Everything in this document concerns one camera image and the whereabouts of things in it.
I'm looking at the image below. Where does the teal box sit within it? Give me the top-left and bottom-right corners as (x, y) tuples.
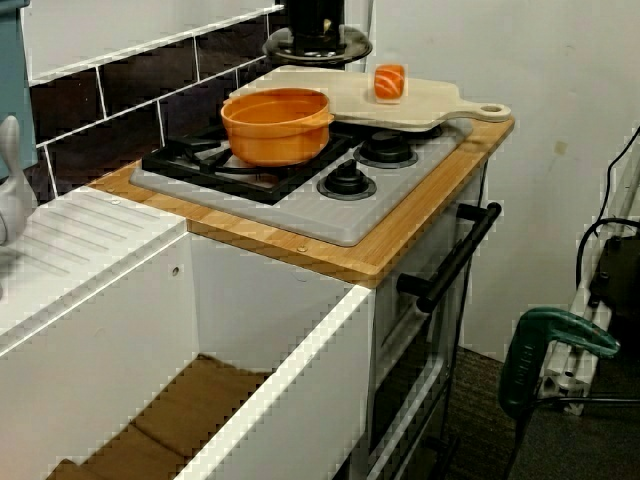
(0, 0), (39, 181)

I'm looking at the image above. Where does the white toy oven front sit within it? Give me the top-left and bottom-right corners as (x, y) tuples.
(367, 164), (489, 480)

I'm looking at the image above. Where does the grey toy faucet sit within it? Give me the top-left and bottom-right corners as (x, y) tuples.
(0, 115), (39, 301)

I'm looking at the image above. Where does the pale wooden cutting board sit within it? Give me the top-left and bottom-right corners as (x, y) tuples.
(228, 64), (513, 134)

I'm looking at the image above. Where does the thin black cable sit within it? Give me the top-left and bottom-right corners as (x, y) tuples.
(601, 124), (640, 224)

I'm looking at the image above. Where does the black oven door handle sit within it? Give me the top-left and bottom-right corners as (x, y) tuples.
(396, 201), (503, 314)

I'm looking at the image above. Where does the orange toy cooking pot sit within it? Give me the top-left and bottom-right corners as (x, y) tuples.
(220, 88), (335, 168)

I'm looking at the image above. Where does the aluminium frame rail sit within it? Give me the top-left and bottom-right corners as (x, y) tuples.
(537, 149), (640, 416)

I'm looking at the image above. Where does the black stove knob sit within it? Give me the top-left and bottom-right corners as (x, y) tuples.
(316, 161), (378, 202)
(352, 130), (419, 168)

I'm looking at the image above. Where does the grey toy stove top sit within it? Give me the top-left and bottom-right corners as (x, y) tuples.
(129, 117), (474, 248)

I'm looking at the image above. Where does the looped black cable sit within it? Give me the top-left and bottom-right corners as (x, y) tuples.
(574, 217), (640, 292)

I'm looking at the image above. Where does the dark boxy device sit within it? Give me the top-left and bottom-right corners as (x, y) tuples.
(588, 234), (640, 321)

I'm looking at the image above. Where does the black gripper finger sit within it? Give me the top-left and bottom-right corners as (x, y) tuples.
(288, 0), (324, 39)
(323, 0), (346, 34)

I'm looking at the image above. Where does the black burner grate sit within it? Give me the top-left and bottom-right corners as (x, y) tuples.
(141, 122), (364, 207)

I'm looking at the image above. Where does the green clamp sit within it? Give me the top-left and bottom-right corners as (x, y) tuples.
(498, 307), (622, 419)

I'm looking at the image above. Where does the salmon nigiri sushi toy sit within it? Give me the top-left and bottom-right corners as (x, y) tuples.
(372, 62), (407, 104)

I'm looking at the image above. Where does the brown glass lid yellow knob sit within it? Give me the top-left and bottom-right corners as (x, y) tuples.
(262, 24), (375, 68)

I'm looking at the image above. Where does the brown folded cloth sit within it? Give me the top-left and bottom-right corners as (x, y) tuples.
(44, 352), (274, 480)

